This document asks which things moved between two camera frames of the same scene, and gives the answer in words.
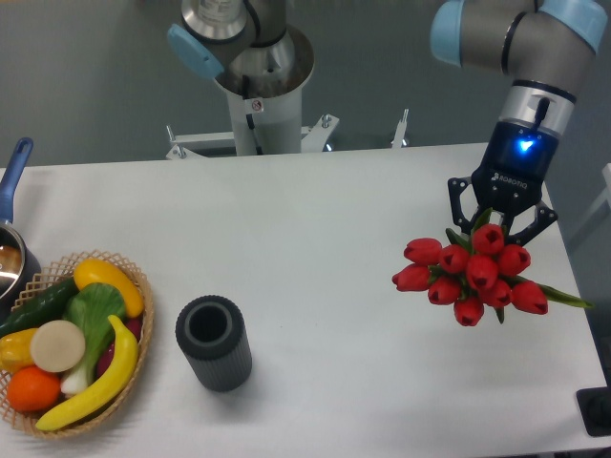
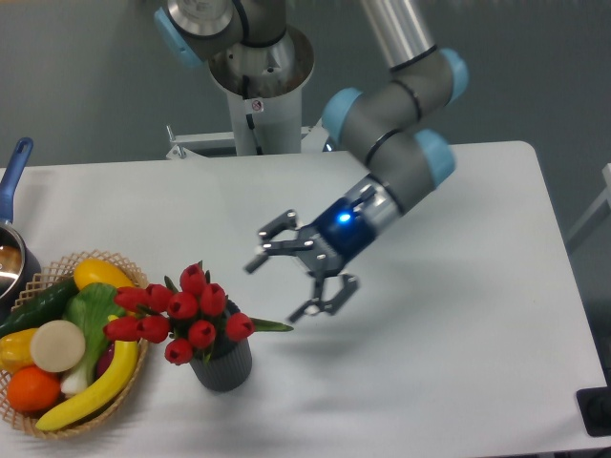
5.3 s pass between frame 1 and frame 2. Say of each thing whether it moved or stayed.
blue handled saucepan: stayed
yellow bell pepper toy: stayed
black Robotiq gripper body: moved
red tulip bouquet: moved
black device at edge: stayed
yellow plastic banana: stayed
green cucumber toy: stayed
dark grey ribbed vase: stayed
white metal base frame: stayed
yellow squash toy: stayed
